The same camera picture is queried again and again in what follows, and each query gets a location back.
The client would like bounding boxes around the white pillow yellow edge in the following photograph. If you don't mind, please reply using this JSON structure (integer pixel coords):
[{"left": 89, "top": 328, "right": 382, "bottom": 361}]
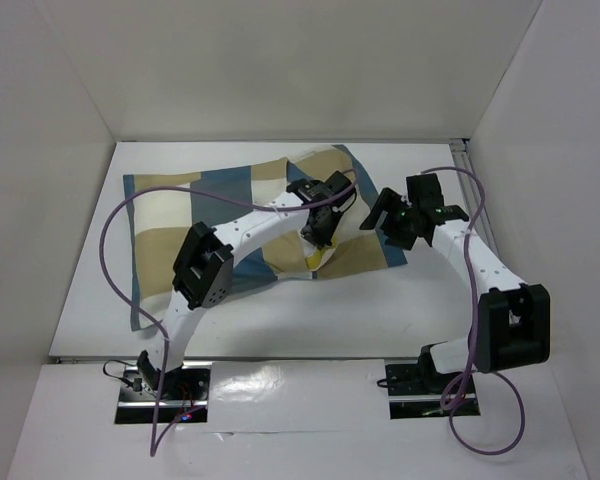
[{"left": 305, "top": 248, "right": 333, "bottom": 272}]

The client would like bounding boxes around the blue beige checked pillowcase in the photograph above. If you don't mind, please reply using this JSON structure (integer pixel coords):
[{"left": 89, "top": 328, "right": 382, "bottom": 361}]
[{"left": 122, "top": 143, "right": 410, "bottom": 332}]

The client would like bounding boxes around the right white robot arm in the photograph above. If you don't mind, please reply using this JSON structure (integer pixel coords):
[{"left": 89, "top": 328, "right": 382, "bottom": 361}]
[{"left": 361, "top": 188, "right": 550, "bottom": 393}]

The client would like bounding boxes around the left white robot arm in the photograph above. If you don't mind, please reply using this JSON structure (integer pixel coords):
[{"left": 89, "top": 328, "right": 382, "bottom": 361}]
[{"left": 137, "top": 172, "right": 357, "bottom": 399}]

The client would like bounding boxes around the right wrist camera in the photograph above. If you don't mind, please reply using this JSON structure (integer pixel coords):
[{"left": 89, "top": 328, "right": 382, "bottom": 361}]
[{"left": 406, "top": 173, "right": 445, "bottom": 210}]

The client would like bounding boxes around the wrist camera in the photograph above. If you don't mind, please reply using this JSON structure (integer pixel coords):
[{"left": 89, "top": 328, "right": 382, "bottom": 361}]
[
  {"left": 324, "top": 171, "right": 355, "bottom": 201},
  {"left": 406, "top": 173, "right": 445, "bottom": 210}
]

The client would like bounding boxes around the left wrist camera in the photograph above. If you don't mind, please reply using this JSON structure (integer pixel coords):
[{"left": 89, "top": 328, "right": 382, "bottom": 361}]
[{"left": 324, "top": 171, "right": 355, "bottom": 201}]

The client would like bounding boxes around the aluminium frame rail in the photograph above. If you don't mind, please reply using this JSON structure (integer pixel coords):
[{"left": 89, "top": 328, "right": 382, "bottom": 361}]
[{"left": 449, "top": 138, "right": 496, "bottom": 249}]

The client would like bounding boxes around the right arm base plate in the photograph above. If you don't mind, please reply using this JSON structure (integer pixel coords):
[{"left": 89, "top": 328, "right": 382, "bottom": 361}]
[{"left": 376, "top": 363, "right": 457, "bottom": 420}]

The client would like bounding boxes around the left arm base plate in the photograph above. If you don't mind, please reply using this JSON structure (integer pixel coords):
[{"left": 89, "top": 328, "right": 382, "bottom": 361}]
[{"left": 114, "top": 365, "right": 211, "bottom": 425}]

